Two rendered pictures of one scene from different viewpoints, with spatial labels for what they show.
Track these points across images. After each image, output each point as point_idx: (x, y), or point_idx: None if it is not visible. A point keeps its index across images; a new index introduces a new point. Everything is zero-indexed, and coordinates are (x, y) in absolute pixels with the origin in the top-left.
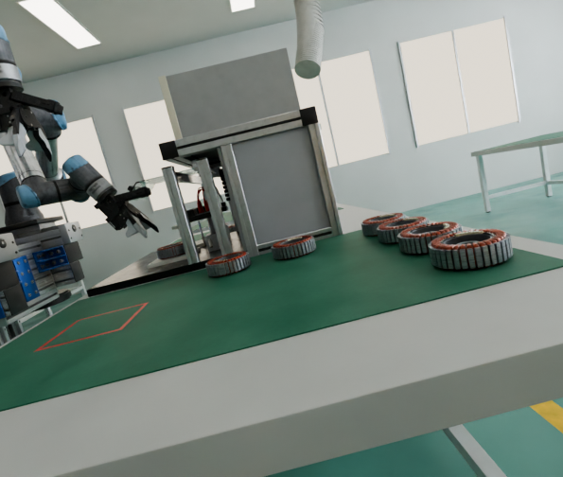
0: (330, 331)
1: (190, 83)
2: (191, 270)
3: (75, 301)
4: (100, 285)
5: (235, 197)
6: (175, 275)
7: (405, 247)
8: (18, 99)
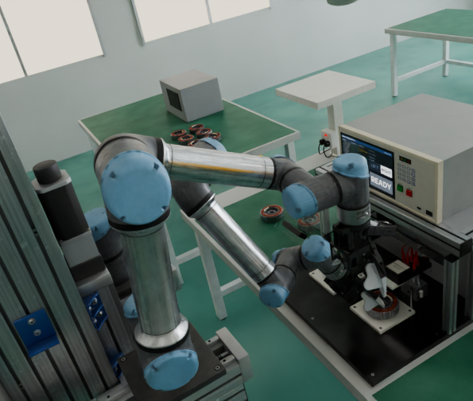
0: None
1: (459, 164)
2: (448, 337)
3: (366, 395)
4: (374, 371)
5: None
6: (438, 346)
7: None
8: (371, 234)
